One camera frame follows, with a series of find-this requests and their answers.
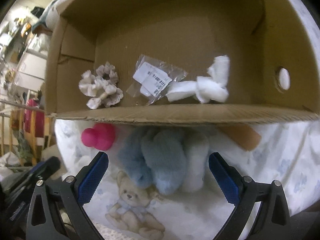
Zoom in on pink rubber toy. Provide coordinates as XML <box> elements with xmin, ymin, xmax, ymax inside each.
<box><xmin>81</xmin><ymin>123</ymin><xmax>116</xmax><ymax>151</ymax></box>

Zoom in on blue and white fluffy plush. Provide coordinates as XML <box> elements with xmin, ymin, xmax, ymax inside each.
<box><xmin>118</xmin><ymin>126</ymin><xmax>209</xmax><ymax>196</ymax></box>

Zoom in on lilac fabric scrunchie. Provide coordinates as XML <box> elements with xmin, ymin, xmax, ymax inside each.
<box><xmin>79</xmin><ymin>62</ymin><xmax>124</xmax><ymax>109</ymax></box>

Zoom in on white knotted cloth strip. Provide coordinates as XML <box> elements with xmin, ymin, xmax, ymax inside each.
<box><xmin>166</xmin><ymin>55</ymin><xmax>230</xmax><ymax>104</ymax></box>

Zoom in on clear plastic bag with label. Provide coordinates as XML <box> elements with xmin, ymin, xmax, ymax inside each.
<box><xmin>126</xmin><ymin>54</ymin><xmax>188</xmax><ymax>106</ymax></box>

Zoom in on wooden rack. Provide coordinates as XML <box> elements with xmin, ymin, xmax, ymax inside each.
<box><xmin>1</xmin><ymin>99</ymin><xmax>55</xmax><ymax>167</ymax></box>

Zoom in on white bear-print bed sheet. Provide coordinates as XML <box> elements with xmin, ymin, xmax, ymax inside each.
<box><xmin>46</xmin><ymin>0</ymin><xmax>319</xmax><ymax>239</ymax></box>

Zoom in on pink bag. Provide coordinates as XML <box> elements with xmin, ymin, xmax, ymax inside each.
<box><xmin>23</xmin><ymin>98</ymin><xmax>46</xmax><ymax>138</ymax></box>

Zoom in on open cardboard box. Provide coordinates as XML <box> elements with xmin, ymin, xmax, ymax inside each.
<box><xmin>44</xmin><ymin>0</ymin><xmax>320</xmax><ymax>127</ymax></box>

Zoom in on white kitchen cabinet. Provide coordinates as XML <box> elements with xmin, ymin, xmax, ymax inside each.
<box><xmin>15</xmin><ymin>34</ymin><xmax>50</xmax><ymax>91</ymax></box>

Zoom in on crumpled floral quilt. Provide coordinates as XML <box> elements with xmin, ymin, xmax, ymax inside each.
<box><xmin>31</xmin><ymin>0</ymin><xmax>59</xmax><ymax>35</ymax></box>

